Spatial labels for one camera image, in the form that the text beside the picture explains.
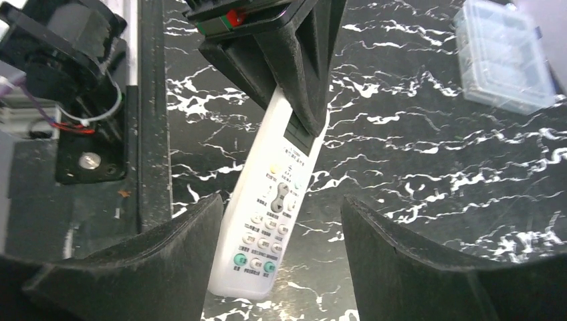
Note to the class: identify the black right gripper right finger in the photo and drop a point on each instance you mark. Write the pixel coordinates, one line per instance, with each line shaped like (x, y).
(398, 274)

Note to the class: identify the clear plastic screw box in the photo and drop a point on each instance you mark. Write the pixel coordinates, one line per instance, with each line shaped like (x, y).
(501, 60)

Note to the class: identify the white remote control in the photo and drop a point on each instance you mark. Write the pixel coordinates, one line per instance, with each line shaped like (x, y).
(260, 216)

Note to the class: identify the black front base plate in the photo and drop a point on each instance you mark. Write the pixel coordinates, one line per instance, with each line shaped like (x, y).
(45, 220)

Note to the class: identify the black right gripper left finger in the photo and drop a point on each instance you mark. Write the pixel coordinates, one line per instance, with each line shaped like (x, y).
(160, 274)

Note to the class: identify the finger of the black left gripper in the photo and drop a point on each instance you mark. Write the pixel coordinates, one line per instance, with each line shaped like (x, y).
(264, 45)

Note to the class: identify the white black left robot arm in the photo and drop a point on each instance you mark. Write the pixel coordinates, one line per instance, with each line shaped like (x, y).
(66, 51)

